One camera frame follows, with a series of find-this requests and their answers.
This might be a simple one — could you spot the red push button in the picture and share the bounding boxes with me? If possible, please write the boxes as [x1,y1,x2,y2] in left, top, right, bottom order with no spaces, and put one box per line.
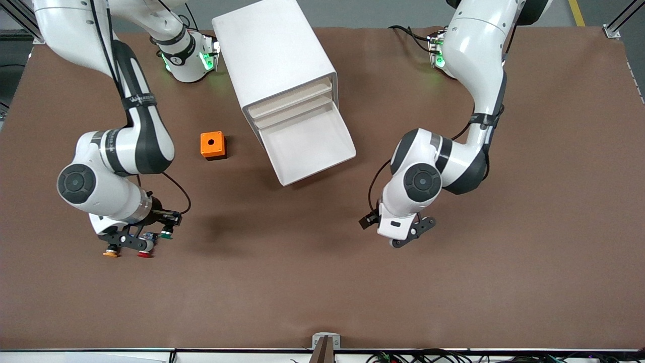
[137,232,157,259]

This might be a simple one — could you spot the orange button box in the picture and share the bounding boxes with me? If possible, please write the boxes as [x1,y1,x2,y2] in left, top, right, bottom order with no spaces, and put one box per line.
[200,131,228,161]

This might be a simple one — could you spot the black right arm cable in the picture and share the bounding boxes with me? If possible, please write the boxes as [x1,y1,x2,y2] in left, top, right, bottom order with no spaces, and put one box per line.
[88,0,192,216]

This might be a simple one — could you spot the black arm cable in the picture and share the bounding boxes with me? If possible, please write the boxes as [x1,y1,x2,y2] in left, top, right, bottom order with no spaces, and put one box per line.
[367,121,477,217]
[88,0,192,216]

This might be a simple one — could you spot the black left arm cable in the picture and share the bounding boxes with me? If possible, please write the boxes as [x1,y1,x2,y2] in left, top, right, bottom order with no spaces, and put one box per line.
[367,121,477,217]

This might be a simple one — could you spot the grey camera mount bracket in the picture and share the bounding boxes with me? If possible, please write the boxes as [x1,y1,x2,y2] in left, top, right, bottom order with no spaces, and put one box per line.
[308,332,341,363]

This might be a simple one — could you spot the black base cable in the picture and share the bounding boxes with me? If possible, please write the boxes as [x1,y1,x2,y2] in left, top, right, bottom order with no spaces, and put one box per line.
[388,25,439,53]

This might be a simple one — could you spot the aluminium frame profile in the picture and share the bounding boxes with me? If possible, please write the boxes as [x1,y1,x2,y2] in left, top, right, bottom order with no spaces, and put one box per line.
[603,0,645,39]
[0,0,48,46]

